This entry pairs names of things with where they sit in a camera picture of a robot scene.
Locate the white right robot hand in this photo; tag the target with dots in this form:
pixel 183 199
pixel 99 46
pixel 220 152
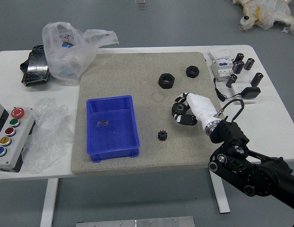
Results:
pixel 201 106

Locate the big black gear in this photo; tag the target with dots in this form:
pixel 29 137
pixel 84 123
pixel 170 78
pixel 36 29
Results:
pixel 180 108

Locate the small black gear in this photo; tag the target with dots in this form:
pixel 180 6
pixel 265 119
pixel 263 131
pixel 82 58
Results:
pixel 163 136

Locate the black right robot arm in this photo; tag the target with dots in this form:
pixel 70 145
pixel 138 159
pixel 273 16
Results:
pixel 267 179

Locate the small black hex nut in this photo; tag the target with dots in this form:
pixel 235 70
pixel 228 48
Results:
pixel 190 73

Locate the big black hex nut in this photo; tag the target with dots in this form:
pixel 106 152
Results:
pixel 163 82

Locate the blue plastic box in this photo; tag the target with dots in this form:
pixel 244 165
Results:
pixel 113 144

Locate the grey push-button control box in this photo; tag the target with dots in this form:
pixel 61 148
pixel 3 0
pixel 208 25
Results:
pixel 19 152

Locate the black cylindrical capacitor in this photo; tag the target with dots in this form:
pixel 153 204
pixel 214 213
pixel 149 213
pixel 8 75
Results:
pixel 256 80
pixel 231 81
pixel 238 58
pixel 238 67
pixel 249 64

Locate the white power socket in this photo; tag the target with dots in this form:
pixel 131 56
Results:
pixel 238 89

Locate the white circuit breaker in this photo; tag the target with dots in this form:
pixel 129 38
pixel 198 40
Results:
pixel 221 59

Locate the black power adapter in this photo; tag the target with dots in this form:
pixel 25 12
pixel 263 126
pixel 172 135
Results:
pixel 251 92

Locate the grey-brown mat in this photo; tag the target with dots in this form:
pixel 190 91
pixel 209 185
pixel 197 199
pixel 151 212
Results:
pixel 137 71

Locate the small clear plastic scrap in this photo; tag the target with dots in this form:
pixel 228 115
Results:
pixel 103 123

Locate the plush toy in plastic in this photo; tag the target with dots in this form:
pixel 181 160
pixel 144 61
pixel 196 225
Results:
pixel 267 11

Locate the metal floor plate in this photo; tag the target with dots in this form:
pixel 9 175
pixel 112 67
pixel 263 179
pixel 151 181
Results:
pixel 141 4

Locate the grey metal plate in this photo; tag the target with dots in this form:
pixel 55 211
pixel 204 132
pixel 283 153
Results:
pixel 135 222

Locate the white plastic bag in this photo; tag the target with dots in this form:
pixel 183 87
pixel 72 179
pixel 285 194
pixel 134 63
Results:
pixel 66 61

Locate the crumpled clear plastic wrap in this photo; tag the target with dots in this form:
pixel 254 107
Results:
pixel 49 134

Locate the black wrapped case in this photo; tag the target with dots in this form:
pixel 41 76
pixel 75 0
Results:
pixel 35 69

